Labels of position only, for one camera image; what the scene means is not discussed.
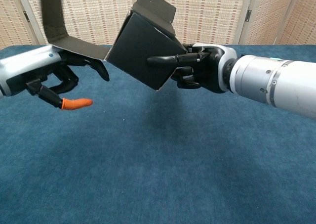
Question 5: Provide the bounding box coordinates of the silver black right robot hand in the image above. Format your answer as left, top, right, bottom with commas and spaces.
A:
147, 43, 237, 94

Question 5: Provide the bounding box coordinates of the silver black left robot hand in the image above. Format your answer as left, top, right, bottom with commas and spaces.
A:
0, 45, 111, 111

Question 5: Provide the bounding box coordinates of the black cardboard folding box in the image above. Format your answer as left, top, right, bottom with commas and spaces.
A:
40, 0, 188, 92

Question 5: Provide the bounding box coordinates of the woven bamboo screen panel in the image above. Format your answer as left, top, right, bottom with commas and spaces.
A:
137, 0, 255, 46
14, 0, 141, 46
238, 0, 301, 46
276, 0, 316, 46
0, 0, 40, 50

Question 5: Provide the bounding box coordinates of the orange rubber finger cot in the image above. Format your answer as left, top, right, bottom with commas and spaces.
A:
61, 97, 94, 111

